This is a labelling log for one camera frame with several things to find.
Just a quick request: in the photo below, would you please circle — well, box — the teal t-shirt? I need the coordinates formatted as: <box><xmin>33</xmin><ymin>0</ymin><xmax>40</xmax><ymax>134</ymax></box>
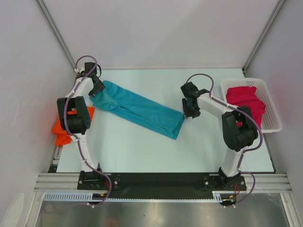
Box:
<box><xmin>90</xmin><ymin>80</ymin><xmax>185</xmax><ymax>140</ymax></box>

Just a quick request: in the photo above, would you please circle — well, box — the orange t-shirt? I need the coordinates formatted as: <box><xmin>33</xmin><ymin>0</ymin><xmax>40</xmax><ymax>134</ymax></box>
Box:
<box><xmin>51</xmin><ymin>106</ymin><xmax>96</xmax><ymax>147</ymax></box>

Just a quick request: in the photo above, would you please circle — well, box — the white plastic basket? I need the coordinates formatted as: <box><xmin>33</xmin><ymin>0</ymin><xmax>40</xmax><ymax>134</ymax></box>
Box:
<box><xmin>221</xmin><ymin>78</ymin><xmax>283</xmax><ymax>133</ymax></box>

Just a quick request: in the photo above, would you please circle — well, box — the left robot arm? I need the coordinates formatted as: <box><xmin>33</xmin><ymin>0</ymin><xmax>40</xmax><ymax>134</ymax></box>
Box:
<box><xmin>57</xmin><ymin>62</ymin><xmax>106</xmax><ymax>189</ymax></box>

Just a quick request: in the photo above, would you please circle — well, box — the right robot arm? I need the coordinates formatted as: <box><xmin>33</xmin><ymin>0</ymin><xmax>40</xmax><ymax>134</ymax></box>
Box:
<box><xmin>180</xmin><ymin>82</ymin><xmax>258</xmax><ymax>190</ymax></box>

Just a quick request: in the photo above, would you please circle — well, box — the magenta t-shirt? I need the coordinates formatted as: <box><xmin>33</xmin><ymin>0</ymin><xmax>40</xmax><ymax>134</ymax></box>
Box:
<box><xmin>226</xmin><ymin>86</ymin><xmax>266</xmax><ymax>127</ymax></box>

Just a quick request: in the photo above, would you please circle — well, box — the white slotted cable duct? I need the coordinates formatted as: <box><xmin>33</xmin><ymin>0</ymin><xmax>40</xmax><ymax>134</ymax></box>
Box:
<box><xmin>44</xmin><ymin>192</ymin><xmax>235</xmax><ymax>203</ymax></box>

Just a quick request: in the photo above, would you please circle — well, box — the left rear frame post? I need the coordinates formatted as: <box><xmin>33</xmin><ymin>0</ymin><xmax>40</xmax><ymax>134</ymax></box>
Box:
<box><xmin>34</xmin><ymin>0</ymin><xmax>76</xmax><ymax>70</ymax></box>

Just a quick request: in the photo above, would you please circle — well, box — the frame post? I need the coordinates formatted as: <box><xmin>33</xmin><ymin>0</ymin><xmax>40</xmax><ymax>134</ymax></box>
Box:
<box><xmin>242</xmin><ymin>0</ymin><xmax>288</xmax><ymax>76</ymax></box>
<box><xmin>34</xmin><ymin>0</ymin><xmax>76</xmax><ymax>70</ymax></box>

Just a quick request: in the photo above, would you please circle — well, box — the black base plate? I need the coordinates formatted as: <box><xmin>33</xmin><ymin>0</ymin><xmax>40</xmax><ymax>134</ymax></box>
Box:
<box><xmin>77</xmin><ymin>173</ymin><xmax>247</xmax><ymax>199</ymax></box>

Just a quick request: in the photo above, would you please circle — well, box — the aluminium frame rail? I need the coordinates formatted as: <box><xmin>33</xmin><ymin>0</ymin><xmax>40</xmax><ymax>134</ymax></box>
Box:
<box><xmin>34</xmin><ymin>173</ymin><xmax>292</xmax><ymax>193</ymax></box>

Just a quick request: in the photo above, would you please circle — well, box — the right rear frame post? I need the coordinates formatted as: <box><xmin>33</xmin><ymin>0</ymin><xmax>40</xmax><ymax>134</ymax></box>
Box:
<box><xmin>242</xmin><ymin>0</ymin><xmax>288</xmax><ymax>76</ymax></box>

